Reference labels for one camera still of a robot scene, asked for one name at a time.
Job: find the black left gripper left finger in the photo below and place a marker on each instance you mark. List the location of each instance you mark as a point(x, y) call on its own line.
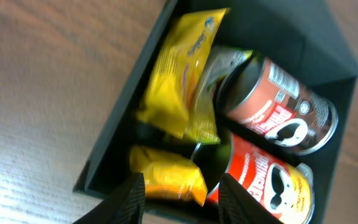
point(124, 205)

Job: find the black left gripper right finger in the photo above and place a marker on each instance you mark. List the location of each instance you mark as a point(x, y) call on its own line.
point(237, 206)

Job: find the orange snack packet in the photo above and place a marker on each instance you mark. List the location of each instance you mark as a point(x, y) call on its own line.
point(168, 175)

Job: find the red Pringles can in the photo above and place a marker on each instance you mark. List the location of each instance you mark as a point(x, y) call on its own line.
point(280, 188)

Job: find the green yellow snack packet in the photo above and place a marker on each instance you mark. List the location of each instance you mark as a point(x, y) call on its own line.
point(221, 61)

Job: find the brown Pringles can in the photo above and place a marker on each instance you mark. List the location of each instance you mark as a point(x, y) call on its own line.
point(266, 99)

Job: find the black gift box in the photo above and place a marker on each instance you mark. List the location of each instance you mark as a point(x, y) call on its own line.
point(301, 36)

